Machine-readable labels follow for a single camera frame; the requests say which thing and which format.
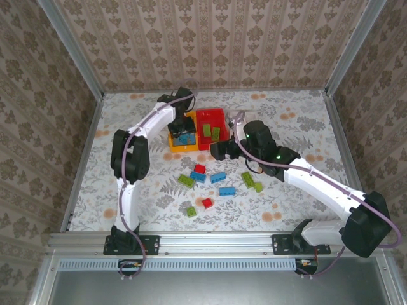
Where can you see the yellow plastic container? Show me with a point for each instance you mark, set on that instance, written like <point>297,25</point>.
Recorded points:
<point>178,148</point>

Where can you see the red plastic container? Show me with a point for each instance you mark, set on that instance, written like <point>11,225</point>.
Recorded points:
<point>219,117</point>

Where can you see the floral patterned table cover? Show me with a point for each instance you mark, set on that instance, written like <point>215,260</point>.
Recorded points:
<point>159,216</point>

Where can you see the wide aluminium base rail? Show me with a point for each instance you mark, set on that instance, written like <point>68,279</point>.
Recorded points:
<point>222,243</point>

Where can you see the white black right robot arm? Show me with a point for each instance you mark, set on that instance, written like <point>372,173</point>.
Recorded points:
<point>365,228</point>

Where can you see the aluminium frame post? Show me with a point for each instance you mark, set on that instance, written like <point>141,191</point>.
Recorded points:
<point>72,47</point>
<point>353,47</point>

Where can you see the grey metal panel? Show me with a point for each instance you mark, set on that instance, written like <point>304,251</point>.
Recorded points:
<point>206,289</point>

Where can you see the aluminium side rail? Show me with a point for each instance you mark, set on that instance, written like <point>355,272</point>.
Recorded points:
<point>94,120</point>
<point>338,130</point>

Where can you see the thin aluminium back rail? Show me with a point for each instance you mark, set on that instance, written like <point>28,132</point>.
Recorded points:
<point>254,91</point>

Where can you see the small green lego brick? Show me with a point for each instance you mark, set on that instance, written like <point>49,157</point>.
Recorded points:
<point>258,187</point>
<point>191,211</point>

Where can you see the white plastic container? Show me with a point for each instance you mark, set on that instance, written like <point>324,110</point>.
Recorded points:
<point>249,112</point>

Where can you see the aluminium lower frame bar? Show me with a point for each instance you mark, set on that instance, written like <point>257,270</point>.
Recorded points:
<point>391,279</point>
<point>43,279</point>

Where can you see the small red lego brick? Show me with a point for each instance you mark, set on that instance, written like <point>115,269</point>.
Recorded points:
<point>207,202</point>

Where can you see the black connector board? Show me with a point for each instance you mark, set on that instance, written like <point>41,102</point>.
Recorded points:
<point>128,265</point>
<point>306,264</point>

